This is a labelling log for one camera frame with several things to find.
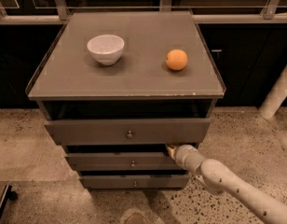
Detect dark cart with wheel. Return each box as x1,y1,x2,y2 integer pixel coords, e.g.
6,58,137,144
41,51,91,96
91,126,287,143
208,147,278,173
0,185,18,219

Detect white ceramic bowl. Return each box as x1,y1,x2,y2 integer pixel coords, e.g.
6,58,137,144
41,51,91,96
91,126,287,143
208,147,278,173
87,35,125,65

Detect round floor drain cover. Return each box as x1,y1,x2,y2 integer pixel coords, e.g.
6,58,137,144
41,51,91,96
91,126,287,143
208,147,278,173
124,213,147,224

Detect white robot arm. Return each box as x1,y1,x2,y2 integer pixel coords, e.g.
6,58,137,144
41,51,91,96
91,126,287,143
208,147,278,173
166,144,287,224

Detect orange fruit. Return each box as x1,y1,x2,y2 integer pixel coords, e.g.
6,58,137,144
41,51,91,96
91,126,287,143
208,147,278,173
166,49,188,71

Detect white diagonal post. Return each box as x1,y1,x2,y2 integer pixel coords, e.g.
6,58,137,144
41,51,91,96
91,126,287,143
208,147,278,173
259,64,287,119

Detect grey top drawer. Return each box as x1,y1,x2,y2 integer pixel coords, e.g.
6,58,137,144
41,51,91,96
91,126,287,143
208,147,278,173
45,119,211,146

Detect grey drawer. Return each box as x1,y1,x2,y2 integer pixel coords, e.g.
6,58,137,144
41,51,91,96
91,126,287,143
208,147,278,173
45,119,211,146
65,152,181,171
80,175,190,189

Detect grey bottom drawer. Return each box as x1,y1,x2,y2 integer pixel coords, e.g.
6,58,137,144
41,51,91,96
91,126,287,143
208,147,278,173
80,175,190,189

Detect grey drawer cabinet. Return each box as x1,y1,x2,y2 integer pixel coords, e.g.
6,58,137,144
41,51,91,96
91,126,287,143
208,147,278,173
26,12,226,178

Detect metal window rail frame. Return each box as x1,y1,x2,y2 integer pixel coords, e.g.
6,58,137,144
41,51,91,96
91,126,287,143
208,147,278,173
0,0,287,24

